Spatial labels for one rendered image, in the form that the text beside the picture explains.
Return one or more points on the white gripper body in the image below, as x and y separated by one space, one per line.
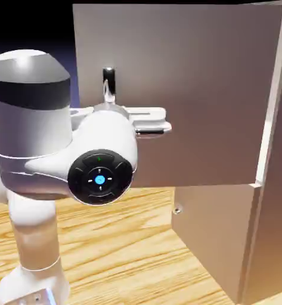
150 118

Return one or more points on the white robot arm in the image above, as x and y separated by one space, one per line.
35 133

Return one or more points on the large grey-brown cabinet door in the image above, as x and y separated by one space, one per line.
202 71

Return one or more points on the small grey-brown cabinet door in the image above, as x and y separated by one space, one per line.
214 238

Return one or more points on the grey-brown cabinet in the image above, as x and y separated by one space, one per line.
280 166

